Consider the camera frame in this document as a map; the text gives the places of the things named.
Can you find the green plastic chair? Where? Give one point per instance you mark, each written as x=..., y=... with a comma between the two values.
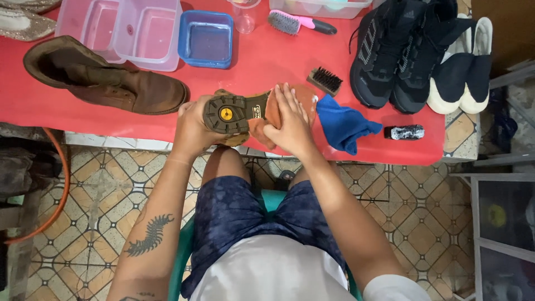
x=184, y=251

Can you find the metal and glass cabinet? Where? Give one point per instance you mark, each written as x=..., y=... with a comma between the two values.
x=501, y=234

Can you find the black sneaker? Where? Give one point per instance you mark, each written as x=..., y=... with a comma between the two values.
x=418, y=71
x=376, y=58

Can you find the wooden brush with black bristles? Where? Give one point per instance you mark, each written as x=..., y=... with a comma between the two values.
x=326, y=80

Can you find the red table cover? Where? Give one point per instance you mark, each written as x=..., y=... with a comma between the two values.
x=267, y=58

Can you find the clear box with supplies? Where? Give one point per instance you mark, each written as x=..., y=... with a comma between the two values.
x=319, y=7

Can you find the blue microfibre cloth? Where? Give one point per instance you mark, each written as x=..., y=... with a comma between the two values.
x=345, y=125

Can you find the grey metal frame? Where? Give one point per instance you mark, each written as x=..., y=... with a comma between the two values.
x=512, y=125

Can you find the blue plastic tub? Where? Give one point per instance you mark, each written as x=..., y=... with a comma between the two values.
x=205, y=39

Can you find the orange cleaning cloth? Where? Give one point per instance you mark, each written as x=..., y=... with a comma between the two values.
x=261, y=125

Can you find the clear plastic container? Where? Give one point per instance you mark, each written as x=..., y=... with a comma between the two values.
x=150, y=35
x=90, y=25

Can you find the clear plastic cup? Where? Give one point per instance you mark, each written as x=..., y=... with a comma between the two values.
x=245, y=16

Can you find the brown leather boot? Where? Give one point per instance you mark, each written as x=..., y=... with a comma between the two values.
x=108, y=81

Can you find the person's right hand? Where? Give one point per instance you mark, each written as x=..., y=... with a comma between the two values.
x=292, y=125

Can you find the pink and grey scrub brush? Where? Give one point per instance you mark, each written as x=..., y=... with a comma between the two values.
x=288, y=21

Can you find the person's left hand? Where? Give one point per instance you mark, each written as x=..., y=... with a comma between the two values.
x=191, y=127

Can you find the white shirt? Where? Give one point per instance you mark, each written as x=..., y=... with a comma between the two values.
x=271, y=271

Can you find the glittery flat shoe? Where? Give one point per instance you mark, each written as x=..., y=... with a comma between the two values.
x=25, y=3
x=25, y=26

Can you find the dark sandal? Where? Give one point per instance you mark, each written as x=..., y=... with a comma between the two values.
x=285, y=179

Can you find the brown boot with lugged sole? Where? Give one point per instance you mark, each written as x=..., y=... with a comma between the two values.
x=228, y=115

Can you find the black and cream slip-on shoe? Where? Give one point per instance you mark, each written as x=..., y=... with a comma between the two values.
x=449, y=83
x=478, y=79

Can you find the blue patterned shorts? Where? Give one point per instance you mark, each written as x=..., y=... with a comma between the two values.
x=234, y=217

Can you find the small black foamy brush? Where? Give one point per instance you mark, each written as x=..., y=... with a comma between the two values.
x=404, y=132

